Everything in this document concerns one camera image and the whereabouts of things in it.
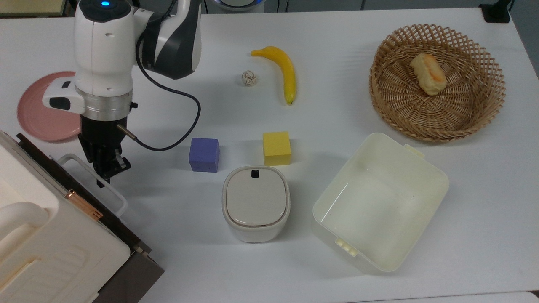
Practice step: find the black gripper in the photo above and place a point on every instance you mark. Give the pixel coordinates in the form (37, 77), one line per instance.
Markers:
(101, 136)

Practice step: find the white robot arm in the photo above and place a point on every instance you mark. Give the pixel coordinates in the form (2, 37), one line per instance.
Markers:
(105, 54)

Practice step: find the copper latch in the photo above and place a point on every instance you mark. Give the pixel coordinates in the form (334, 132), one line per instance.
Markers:
(84, 205)

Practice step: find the pink plate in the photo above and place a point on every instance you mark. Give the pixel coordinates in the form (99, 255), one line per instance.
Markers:
(40, 118)

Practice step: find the purple foam cube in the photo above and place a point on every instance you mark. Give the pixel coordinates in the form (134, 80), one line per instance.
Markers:
(204, 155)

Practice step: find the white lidded trash can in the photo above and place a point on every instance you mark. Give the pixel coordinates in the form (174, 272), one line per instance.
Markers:
(256, 204)

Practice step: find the yellow foam cube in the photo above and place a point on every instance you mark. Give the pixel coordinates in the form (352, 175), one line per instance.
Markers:
(276, 148)

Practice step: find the yellow side table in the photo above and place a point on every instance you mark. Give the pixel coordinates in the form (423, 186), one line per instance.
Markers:
(31, 6)

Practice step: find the yellow banana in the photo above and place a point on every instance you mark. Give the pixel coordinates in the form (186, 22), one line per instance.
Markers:
(286, 71)

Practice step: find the white blue round base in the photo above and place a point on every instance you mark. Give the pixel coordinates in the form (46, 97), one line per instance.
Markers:
(240, 4)

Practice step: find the cream plastic bin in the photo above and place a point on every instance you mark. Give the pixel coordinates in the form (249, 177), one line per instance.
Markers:
(379, 206)

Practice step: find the bread roll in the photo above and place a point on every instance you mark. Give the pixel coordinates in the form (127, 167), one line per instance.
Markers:
(428, 73)

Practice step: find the woven wicker basket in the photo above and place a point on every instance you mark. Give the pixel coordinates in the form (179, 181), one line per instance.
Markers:
(438, 105)

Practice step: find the black clamp mount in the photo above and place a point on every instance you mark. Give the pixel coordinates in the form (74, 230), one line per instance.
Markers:
(497, 10)

